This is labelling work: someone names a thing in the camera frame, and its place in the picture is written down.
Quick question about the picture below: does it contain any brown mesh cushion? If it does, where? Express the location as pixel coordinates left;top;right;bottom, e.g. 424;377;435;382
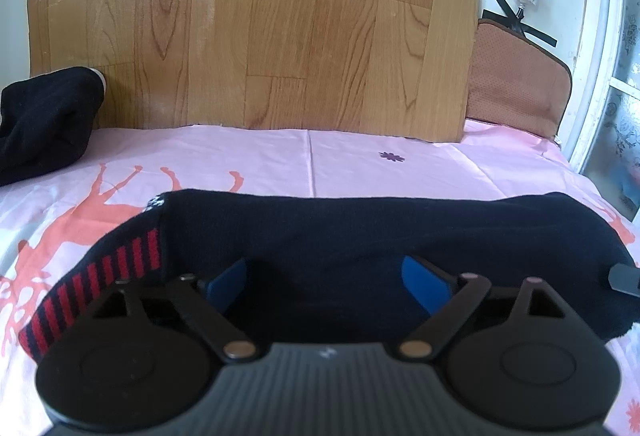
466;19;573;139

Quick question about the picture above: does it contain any wooden headboard panel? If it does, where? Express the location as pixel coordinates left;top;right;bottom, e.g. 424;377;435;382
27;0;478;141

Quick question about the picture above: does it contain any black folded garment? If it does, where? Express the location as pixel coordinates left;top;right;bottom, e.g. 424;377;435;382
1;66;106;186

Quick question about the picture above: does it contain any navy red reindeer sweater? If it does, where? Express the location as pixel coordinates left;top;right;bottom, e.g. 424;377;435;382
18;189;639;360

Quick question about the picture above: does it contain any white window frame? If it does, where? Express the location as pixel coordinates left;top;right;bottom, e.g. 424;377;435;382
564;0;640;217

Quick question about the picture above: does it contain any pink printed bed sheet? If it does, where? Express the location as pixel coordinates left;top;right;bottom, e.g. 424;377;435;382
1;120;639;435

